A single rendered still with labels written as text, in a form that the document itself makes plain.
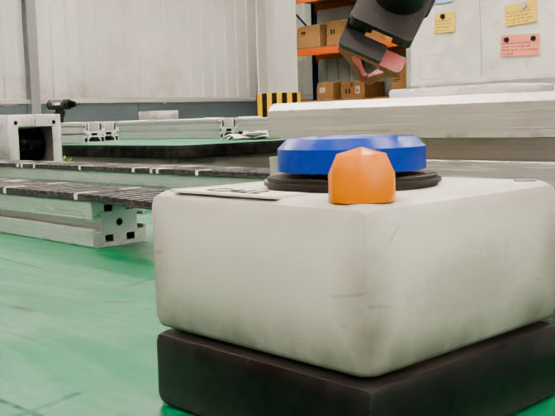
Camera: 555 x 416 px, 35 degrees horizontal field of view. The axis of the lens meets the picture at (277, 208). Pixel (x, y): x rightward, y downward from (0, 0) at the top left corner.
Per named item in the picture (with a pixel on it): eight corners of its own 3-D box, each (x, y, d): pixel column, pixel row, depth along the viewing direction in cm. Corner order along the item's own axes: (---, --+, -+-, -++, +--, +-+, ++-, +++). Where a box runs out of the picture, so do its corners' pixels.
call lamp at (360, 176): (314, 201, 19) (313, 148, 19) (358, 196, 20) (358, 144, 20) (365, 205, 18) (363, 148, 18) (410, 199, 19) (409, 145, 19)
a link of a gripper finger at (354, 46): (326, 85, 92) (339, 33, 83) (353, 35, 94) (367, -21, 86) (385, 111, 91) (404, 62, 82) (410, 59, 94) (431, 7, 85)
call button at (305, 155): (249, 210, 24) (246, 136, 24) (347, 197, 26) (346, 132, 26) (358, 219, 21) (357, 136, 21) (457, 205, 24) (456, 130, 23)
